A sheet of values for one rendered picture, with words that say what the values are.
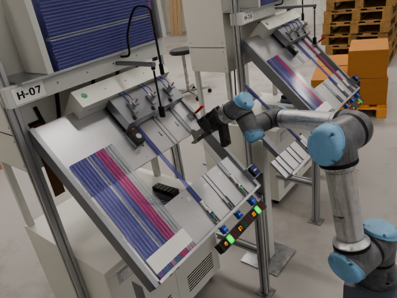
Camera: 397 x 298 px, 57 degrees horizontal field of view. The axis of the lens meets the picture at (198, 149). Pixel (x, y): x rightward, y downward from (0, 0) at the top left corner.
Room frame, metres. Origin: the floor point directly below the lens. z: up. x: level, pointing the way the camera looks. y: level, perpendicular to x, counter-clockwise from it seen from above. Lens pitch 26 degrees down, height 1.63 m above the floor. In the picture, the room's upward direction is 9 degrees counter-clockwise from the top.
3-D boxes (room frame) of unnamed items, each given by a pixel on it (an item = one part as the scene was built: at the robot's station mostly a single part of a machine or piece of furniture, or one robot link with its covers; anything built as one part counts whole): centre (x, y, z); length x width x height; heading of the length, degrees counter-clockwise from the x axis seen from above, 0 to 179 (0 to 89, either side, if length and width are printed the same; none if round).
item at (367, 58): (4.11, -1.88, 0.36); 1.27 x 0.98 x 0.71; 144
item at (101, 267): (1.59, 0.45, 0.31); 0.70 x 0.65 x 0.62; 138
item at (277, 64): (2.55, -0.66, 0.65); 1.01 x 0.73 x 1.29; 48
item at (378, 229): (0.96, -0.56, 0.72); 0.13 x 0.12 x 0.14; 121
